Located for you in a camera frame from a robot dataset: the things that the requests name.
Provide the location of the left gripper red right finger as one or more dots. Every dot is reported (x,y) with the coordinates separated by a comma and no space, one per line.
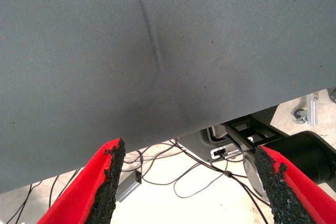
(302,197)

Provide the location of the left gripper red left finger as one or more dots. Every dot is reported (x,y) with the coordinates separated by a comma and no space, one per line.
(78,195)

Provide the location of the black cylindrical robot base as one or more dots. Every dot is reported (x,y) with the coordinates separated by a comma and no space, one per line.
(309,155)

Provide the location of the grey caster wheel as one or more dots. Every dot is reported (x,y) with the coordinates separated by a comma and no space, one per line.
(299,116)

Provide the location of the aluminium profile leg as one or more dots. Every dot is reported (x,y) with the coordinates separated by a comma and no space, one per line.
(313,108)

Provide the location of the dark grey table cloth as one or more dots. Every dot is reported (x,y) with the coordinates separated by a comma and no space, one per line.
(131,51)

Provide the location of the black metal frame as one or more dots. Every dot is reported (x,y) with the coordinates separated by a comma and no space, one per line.
(248,133)

